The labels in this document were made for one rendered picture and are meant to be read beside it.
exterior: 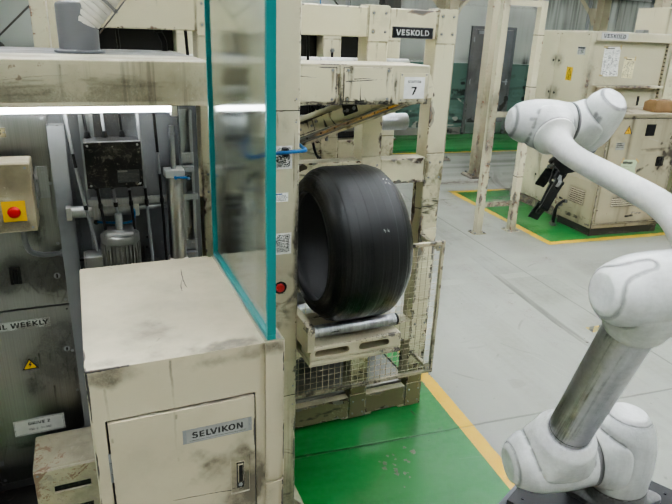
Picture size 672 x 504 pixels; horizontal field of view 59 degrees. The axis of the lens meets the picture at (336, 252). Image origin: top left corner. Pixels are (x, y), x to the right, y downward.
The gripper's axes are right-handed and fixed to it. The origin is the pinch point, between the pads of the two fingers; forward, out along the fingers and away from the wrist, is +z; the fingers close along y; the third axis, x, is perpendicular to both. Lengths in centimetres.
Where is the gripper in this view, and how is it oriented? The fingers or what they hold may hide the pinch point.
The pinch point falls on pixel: (537, 198)
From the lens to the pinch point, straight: 190.3
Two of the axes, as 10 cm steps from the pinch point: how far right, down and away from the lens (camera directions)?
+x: 9.3, 3.7, -0.4
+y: -3.3, 7.7, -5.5
